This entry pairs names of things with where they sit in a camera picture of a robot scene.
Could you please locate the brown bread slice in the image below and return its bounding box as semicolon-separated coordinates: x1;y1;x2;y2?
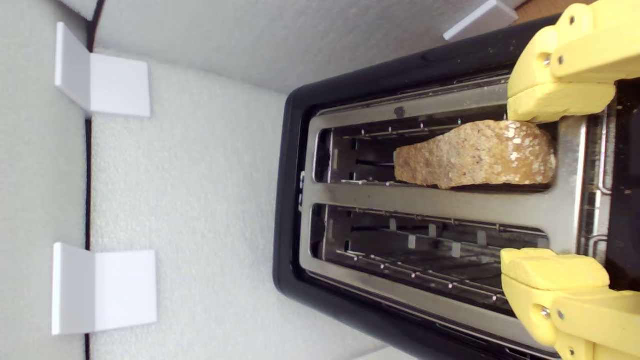
393;119;557;190

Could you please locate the black two-slot toaster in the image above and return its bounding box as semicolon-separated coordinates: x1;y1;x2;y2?
272;12;640;360

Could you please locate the white wall clip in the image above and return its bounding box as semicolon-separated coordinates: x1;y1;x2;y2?
54;21;152;119
443;0;519;42
51;242;158;336

